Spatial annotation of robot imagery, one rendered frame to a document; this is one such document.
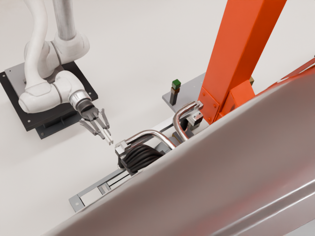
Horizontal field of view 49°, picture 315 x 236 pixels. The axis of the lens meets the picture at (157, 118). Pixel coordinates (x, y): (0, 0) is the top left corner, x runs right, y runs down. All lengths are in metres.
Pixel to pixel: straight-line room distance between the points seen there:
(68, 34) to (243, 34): 1.05
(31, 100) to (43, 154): 0.94
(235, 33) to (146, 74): 1.44
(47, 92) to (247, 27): 0.89
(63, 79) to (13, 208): 1.02
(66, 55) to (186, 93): 0.77
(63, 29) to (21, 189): 1.05
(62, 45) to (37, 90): 0.60
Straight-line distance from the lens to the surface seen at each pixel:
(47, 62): 2.16
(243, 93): 1.73
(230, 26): 1.49
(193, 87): 2.19
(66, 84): 1.63
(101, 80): 2.77
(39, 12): 1.70
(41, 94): 1.59
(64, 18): 1.98
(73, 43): 2.12
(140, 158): 1.23
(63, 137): 2.51
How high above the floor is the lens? 2.15
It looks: 57 degrees down
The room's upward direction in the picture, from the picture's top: 8 degrees clockwise
